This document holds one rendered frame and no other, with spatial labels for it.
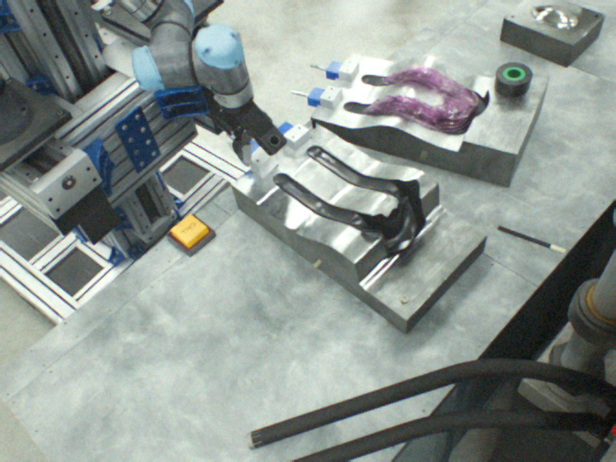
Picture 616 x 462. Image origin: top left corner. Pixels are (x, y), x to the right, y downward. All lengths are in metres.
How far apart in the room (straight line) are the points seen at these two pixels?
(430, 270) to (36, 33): 1.01
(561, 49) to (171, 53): 1.03
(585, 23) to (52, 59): 1.31
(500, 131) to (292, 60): 1.83
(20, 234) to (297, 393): 1.53
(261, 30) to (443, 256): 2.27
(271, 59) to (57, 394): 2.18
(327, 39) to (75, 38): 1.80
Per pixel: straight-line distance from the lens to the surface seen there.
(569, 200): 1.49
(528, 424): 1.11
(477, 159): 1.45
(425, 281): 1.25
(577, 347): 1.16
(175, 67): 1.13
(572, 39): 1.78
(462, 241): 1.31
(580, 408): 1.27
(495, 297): 1.32
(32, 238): 2.46
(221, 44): 1.10
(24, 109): 1.51
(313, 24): 3.35
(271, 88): 3.00
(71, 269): 2.30
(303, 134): 1.44
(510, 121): 1.48
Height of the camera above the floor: 1.92
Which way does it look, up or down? 53 degrees down
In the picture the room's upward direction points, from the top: 11 degrees counter-clockwise
